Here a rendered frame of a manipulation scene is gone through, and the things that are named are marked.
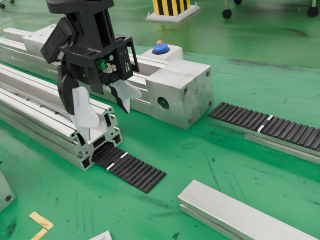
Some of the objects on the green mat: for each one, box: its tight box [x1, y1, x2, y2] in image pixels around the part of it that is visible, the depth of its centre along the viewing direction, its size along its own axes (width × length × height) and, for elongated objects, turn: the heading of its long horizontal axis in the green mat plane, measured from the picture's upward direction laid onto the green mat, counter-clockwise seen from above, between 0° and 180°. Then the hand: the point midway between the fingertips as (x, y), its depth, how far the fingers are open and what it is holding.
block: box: [145, 59, 214, 130], centre depth 66 cm, size 9×12×10 cm
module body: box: [0, 64, 123, 171], centre depth 82 cm, size 80×10×8 cm, turn 62°
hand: (104, 119), depth 52 cm, fingers open, 8 cm apart
